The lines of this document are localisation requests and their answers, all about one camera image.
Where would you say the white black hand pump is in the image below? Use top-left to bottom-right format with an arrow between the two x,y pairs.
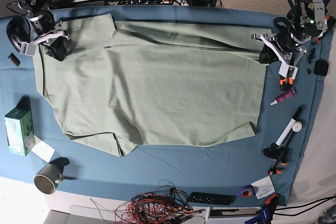
263,106 -> 303,159

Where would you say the black square box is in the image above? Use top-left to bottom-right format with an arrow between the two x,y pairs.
313,59 -> 329,77

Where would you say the purple tape roll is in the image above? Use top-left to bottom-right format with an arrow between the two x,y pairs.
237,185 -> 254,198

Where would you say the red and black wire bundle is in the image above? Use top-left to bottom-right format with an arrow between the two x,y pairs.
90,180 -> 205,224

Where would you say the orange black utility knife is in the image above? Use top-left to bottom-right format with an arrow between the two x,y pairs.
280,76 -> 293,92

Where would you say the black remote control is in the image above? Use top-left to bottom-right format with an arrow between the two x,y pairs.
188,192 -> 236,206

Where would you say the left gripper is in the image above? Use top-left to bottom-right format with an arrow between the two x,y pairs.
252,17 -> 307,66

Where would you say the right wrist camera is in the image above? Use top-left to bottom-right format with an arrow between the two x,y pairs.
20,41 -> 36,56

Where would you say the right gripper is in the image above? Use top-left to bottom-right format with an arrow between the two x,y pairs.
30,18 -> 71,61

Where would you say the small silver lighter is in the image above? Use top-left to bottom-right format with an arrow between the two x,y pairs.
8,54 -> 20,67

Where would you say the black computer mouse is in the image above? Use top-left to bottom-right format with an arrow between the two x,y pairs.
6,16 -> 30,52

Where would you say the green tissue box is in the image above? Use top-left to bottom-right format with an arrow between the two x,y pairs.
5,108 -> 35,156

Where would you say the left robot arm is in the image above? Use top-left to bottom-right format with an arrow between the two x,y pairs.
259,0 -> 334,65

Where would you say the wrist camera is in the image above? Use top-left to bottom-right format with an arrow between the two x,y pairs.
278,62 -> 298,80
20,41 -> 36,56

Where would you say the orange black spring clamp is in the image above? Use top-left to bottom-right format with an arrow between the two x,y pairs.
268,147 -> 288,175

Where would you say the sage green T-shirt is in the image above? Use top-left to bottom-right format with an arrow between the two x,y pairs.
33,15 -> 268,157

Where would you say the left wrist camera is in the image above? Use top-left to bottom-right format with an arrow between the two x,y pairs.
278,62 -> 298,80

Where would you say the black power strip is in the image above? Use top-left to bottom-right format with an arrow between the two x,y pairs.
104,0 -> 182,6

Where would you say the white paper slip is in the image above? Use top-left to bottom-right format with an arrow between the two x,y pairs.
31,141 -> 55,163

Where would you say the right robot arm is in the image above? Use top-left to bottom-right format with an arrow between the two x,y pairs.
6,0 -> 71,61

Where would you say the purple glue tube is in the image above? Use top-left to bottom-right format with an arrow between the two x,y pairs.
270,88 -> 296,105

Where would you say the grey ceramic mug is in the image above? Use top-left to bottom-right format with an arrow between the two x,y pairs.
33,164 -> 64,195

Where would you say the blue bar clamp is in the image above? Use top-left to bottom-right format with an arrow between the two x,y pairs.
245,194 -> 280,224

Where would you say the white card box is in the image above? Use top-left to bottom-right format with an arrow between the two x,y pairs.
251,176 -> 275,200

